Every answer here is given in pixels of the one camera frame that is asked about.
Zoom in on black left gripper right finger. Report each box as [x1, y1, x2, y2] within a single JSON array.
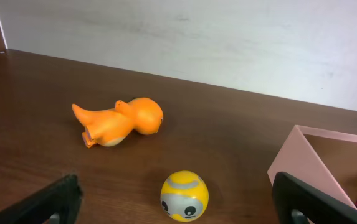
[[272, 172, 357, 224]]

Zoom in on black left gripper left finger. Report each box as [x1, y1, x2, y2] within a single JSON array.
[[0, 174, 83, 224]]

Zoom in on pink box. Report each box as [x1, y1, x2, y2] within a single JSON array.
[[267, 125, 357, 208]]

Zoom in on orange dinosaur toy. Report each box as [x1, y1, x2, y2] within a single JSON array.
[[72, 98, 164, 148]]

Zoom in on yellow grey ball toy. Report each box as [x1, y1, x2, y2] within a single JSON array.
[[160, 170, 209, 222]]

